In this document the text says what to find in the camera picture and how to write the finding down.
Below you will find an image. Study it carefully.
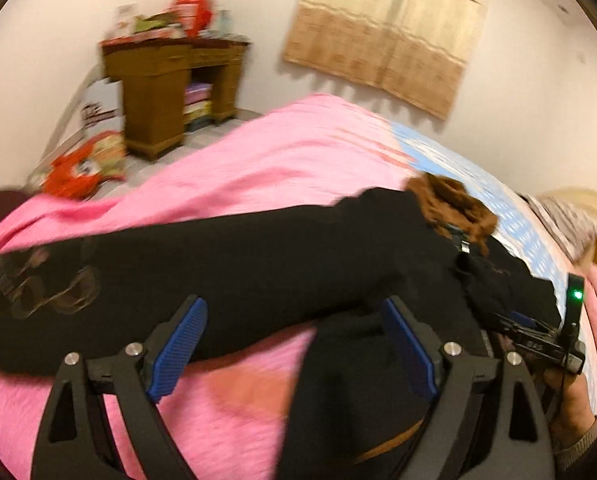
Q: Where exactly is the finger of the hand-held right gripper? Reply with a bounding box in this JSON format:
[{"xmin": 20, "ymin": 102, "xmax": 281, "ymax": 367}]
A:
[{"xmin": 493, "ymin": 311, "xmax": 554, "ymax": 342}]

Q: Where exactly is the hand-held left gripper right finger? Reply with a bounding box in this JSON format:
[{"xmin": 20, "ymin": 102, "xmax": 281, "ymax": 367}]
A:
[{"xmin": 381, "ymin": 296, "xmax": 557, "ymax": 480}]

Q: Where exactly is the person's right hand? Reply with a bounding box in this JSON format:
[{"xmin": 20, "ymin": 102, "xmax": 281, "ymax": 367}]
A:
[{"xmin": 549, "ymin": 372, "xmax": 597, "ymax": 442}]

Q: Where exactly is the white printed bag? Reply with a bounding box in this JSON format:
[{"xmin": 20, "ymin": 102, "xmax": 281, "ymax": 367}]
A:
[{"xmin": 76, "ymin": 79, "xmax": 127, "ymax": 137}]

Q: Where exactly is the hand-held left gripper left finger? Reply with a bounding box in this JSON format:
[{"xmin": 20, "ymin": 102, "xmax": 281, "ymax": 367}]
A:
[{"xmin": 31, "ymin": 296, "xmax": 209, "ymax": 480}]

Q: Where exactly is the striped pillow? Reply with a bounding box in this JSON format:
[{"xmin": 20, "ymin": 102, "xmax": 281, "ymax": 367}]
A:
[{"xmin": 523, "ymin": 194, "xmax": 597, "ymax": 262}]

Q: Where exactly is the blue patterned bed sheet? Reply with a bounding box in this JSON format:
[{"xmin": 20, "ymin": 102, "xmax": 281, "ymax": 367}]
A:
[{"xmin": 389, "ymin": 121, "xmax": 588, "ymax": 313}]

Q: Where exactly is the beige curtain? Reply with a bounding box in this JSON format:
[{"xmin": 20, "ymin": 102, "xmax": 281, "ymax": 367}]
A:
[{"xmin": 282, "ymin": 0, "xmax": 495, "ymax": 122}]

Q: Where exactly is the pink blanket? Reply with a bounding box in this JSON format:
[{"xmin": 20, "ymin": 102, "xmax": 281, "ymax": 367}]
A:
[{"xmin": 0, "ymin": 92, "xmax": 597, "ymax": 480}]

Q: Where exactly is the black coat with fur collar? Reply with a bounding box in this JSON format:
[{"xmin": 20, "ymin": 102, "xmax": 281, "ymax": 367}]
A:
[{"xmin": 0, "ymin": 172, "xmax": 563, "ymax": 480}]

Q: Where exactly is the stack of folded cloths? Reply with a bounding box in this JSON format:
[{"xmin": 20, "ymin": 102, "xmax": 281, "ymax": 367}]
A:
[{"xmin": 183, "ymin": 82, "xmax": 214, "ymax": 127}]

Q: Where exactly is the white card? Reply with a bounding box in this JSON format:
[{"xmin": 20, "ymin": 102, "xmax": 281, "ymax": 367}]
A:
[{"xmin": 112, "ymin": 4, "xmax": 140, "ymax": 40}]

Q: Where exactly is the wooden desk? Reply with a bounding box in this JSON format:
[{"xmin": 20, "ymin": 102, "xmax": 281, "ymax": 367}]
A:
[{"xmin": 101, "ymin": 37, "xmax": 253, "ymax": 162}]

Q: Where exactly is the red orange bag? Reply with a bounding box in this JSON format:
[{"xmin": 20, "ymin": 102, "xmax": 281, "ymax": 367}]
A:
[{"xmin": 42, "ymin": 131, "xmax": 128, "ymax": 199}]

